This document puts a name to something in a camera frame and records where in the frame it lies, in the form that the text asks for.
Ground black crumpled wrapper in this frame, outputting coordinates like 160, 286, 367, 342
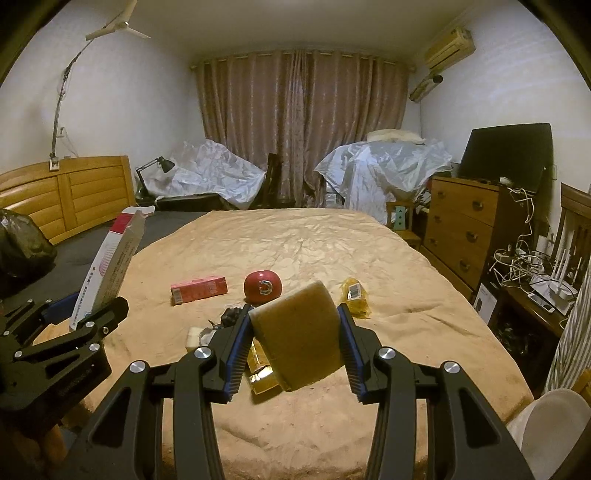
221, 307, 245, 329

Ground black garbage bag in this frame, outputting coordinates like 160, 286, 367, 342
0, 209, 57, 300

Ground white round trash bin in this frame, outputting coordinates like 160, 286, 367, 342
507, 389, 590, 479

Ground gold cigarette pack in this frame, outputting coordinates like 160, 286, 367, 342
247, 339, 281, 396

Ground silver plastic cover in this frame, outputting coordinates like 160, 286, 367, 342
153, 140, 266, 210
315, 140, 453, 224

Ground wooden chest of drawers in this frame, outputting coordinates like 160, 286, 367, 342
421, 176, 533, 299

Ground left silver plastic cover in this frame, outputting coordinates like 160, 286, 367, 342
153, 140, 266, 210

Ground black television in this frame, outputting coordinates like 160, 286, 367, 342
458, 123, 554, 193

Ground black desk lamp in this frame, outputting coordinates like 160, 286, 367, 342
134, 156, 175, 207

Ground yellow sponge block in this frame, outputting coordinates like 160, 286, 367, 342
249, 281, 342, 392

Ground red rectangular carton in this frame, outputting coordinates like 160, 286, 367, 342
170, 276, 228, 305

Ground right silver plastic cover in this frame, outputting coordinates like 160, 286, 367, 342
315, 140, 453, 224

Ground white ceiling fan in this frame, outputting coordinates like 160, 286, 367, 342
85, 0, 150, 41

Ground red apple with sticker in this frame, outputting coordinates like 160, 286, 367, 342
243, 270, 283, 306

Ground striped hanging cloth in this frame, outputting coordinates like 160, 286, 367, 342
543, 268, 591, 393

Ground wooden headboard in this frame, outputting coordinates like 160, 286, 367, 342
0, 155, 135, 245

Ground wall air conditioner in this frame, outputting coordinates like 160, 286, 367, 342
424, 27, 476, 71

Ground wooden chair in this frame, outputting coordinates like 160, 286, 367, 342
551, 183, 590, 288

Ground small wooden stool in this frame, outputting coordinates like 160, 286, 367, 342
386, 201, 422, 250

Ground brown curtain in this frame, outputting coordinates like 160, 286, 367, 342
195, 49, 410, 207

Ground white red cardboard box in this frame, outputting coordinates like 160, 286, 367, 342
69, 206, 155, 331

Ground tangled white cables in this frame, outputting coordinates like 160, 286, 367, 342
489, 186, 555, 289

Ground white wifi router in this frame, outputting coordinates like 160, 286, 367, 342
530, 248, 579, 316

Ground yellow plastic snack wrapper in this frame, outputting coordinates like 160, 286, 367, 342
341, 277, 370, 319

